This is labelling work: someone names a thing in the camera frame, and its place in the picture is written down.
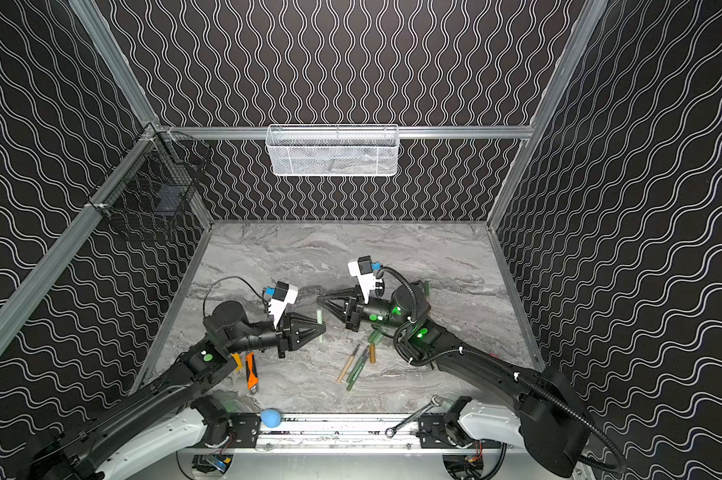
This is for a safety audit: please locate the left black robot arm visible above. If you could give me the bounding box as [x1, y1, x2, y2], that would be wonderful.
[15, 300, 326, 479]

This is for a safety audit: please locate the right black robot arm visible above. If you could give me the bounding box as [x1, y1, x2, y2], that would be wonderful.
[317, 282, 627, 477]

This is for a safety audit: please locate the tan pen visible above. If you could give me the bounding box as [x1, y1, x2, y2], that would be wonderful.
[336, 344, 361, 383]

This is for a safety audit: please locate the yellow small block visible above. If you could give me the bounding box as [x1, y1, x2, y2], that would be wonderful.
[231, 353, 243, 371]

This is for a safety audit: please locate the orange utility knife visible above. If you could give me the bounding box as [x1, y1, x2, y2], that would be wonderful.
[245, 352, 260, 395]

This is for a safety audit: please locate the blue ball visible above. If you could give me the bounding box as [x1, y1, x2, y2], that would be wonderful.
[260, 408, 282, 429]

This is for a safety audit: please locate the silver wrench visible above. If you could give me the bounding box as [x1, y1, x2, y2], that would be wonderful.
[385, 395, 443, 439]

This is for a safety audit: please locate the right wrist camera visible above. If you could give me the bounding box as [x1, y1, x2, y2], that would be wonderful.
[348, 256, 385, 303]

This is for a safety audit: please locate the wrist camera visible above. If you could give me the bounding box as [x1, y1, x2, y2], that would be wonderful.
[264, 281, 299, 328]
[348, 256, 385, 303]

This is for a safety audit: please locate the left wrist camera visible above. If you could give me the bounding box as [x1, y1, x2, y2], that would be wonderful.
[264, 281, 299, 328]

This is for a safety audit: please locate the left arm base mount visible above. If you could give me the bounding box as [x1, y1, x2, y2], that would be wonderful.
[200, 413, 261, 450]

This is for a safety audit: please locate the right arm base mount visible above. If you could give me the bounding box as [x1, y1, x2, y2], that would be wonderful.
[415, 414, 478, 449]

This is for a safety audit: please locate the white wire mesh basket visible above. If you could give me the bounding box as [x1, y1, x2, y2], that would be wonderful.
[265, 124, 401, 177]

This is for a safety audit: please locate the black wire basket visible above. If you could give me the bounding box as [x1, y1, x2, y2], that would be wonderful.
[94, 125, 212, 244]

